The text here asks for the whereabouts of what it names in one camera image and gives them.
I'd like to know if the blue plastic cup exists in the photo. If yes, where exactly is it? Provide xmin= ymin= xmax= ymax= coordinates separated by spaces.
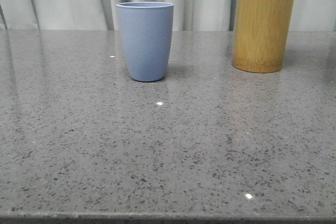
xmin=117 ymin=2 xmax=174 ymax=82

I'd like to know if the bamboo wooden cup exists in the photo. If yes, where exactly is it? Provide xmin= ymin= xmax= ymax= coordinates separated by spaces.
xmin=232 ymin=0 xmax=294 ymax=73

